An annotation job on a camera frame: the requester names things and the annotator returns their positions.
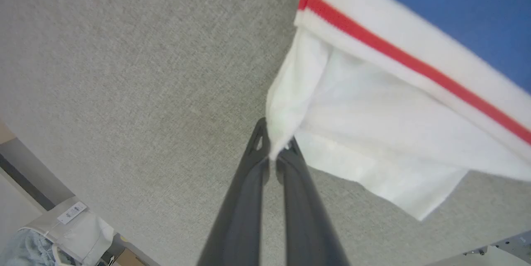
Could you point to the blue white red-striped jersey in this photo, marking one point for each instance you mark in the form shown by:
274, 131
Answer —
373, 125

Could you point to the pale blue clothes pile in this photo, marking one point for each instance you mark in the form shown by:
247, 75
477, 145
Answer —
25, 249

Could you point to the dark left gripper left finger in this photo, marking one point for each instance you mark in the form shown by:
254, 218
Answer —
240, 216

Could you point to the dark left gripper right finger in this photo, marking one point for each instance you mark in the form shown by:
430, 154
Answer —
307, 224

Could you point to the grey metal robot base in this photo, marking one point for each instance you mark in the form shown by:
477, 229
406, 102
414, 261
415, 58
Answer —
498, 253

